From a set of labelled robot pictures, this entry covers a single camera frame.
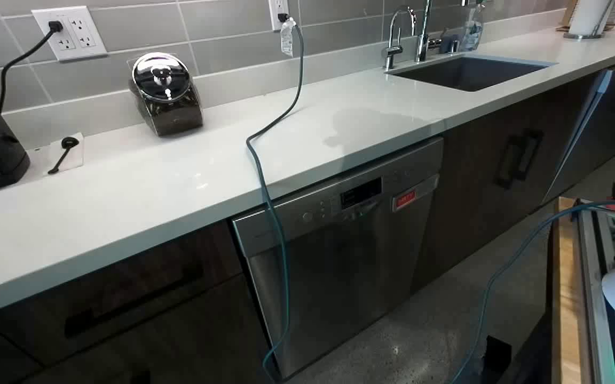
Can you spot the stainless steel Bosch dishwasher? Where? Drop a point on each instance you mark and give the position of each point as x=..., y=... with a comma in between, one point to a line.
x=351, y=284

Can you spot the small chrome faucet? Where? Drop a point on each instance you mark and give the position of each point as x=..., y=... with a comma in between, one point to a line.
x=394, y=43

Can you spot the undermount kitchen sink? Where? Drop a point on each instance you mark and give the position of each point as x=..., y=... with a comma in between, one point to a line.
x=471, y=72

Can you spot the small black block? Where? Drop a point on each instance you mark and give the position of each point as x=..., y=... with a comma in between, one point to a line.
x=497, y=353

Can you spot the dark sink base cabinet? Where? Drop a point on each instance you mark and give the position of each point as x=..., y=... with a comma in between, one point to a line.
x=465, y=184

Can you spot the tall chrome faucet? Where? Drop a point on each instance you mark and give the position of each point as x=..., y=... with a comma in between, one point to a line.
x=424, y=28

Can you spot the chrome domed countertop appliance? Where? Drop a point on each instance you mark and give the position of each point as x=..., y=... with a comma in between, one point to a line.
x=166, y=93

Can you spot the white paper towel roll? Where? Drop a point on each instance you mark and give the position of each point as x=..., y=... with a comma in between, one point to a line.
x=589, y=18

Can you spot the white power adapter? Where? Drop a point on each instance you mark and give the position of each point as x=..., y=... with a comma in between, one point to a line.
x=290, y=37

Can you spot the wooden robot cart with rails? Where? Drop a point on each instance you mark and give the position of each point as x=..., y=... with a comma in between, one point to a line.
x=567, y=299

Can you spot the narrow white wall outlet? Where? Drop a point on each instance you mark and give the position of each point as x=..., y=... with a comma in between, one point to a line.
x=276, y=6

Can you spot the clear soap dispenser bottle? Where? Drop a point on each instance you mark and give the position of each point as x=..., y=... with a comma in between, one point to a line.
x=473, y=32

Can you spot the white wall outlet plate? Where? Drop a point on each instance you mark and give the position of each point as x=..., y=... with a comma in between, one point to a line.
x=73, y=32

